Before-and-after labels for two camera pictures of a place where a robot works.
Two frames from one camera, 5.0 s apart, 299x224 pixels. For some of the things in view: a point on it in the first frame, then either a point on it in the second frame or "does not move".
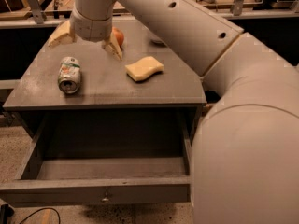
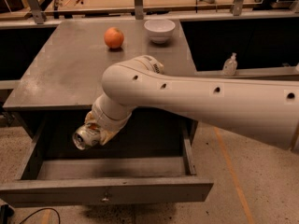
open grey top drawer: [104, 156] does not move
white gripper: [90, 30] -> [105, 118]
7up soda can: [69, 75] -> [86, 135]
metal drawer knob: [106, 197] does not move
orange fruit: [120, 36] does not move
